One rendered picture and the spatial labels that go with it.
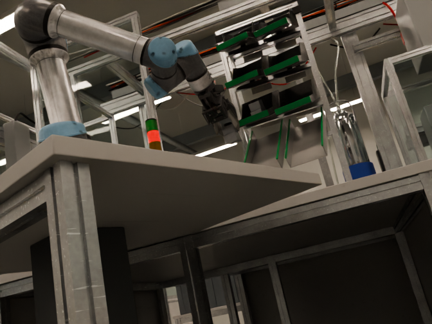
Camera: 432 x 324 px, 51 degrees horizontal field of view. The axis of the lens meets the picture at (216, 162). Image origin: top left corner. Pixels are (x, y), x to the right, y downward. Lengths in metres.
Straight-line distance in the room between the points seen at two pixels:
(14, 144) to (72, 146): 1.89
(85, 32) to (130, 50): 0.13
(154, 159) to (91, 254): 0.19
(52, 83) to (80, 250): 0.84
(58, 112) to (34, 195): 0.66
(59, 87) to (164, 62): 0.33
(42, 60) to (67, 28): 0.15
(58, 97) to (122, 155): 0.71
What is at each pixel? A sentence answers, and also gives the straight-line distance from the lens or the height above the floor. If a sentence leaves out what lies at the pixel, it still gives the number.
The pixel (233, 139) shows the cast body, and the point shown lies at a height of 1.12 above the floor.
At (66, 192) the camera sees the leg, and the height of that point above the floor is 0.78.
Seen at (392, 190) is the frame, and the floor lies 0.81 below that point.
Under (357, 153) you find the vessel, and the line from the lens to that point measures 2.37.
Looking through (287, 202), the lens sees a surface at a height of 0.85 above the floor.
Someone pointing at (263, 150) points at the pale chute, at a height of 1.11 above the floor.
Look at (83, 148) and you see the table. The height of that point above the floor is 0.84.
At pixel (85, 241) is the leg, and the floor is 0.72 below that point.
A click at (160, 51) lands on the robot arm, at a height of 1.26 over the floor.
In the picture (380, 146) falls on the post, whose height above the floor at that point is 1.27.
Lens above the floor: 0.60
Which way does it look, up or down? 18 degrees up
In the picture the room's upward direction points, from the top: 12 degrees counter-clockwise
